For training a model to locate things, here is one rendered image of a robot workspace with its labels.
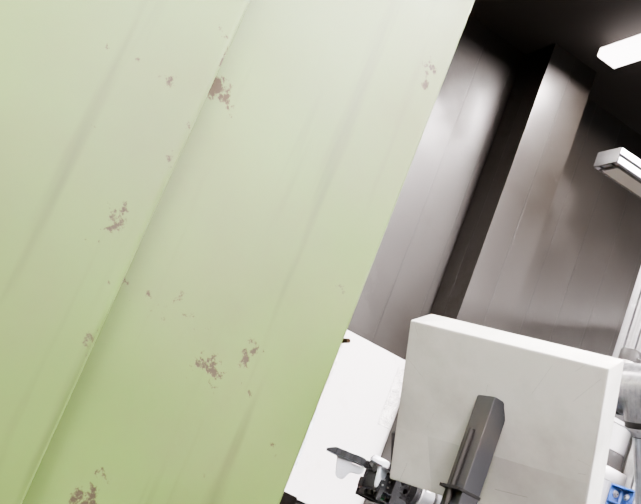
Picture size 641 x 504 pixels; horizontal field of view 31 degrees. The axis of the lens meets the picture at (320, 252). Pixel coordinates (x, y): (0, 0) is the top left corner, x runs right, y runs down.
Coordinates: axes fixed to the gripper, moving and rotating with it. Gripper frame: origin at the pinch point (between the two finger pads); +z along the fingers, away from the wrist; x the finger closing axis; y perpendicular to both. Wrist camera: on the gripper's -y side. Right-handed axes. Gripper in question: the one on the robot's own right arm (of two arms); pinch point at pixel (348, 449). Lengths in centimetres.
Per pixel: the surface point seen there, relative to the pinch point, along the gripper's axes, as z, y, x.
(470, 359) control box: 28, -13, -55
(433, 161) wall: -183, -193, 241
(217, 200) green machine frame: 76, -16, -44
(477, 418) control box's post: 25, -4, -58
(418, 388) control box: 28, -7, -46
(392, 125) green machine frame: 52, -43, -44
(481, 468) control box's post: 22, 3, -60
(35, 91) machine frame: 111, -12, -54
